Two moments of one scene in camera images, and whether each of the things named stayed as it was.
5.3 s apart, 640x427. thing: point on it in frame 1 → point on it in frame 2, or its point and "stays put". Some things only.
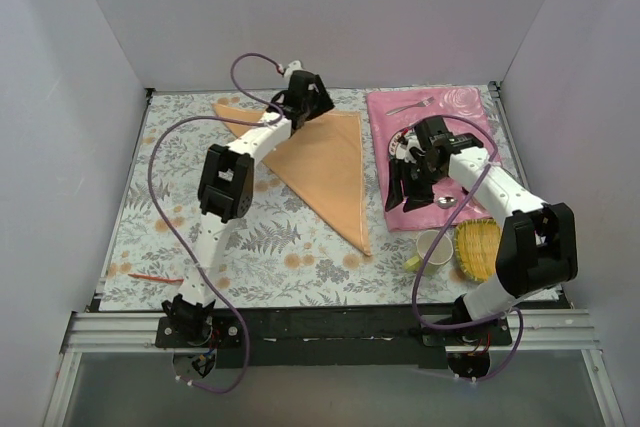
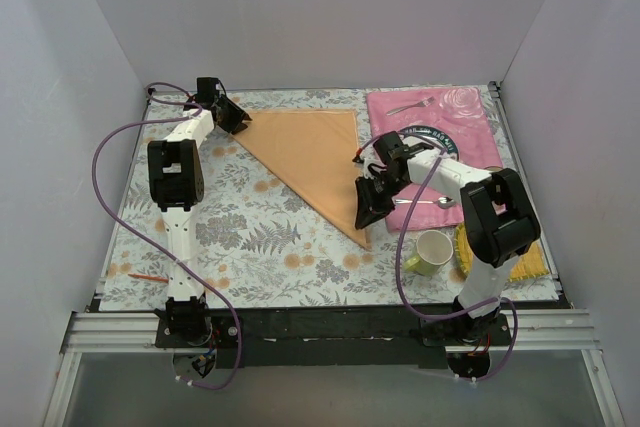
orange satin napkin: x=324 y=161 stays put
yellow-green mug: x=437 y=259 stays put
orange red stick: x=158 y=278 stays put
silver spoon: x=446 y=202 stays put
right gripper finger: x=419 y=192 → x=374 y=200
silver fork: x=425 y=102 stays put
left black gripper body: x=314 y=95 → x=226 y=113
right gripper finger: x=395 y=192 → x=373 y=200
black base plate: x=330 y=338 stays put
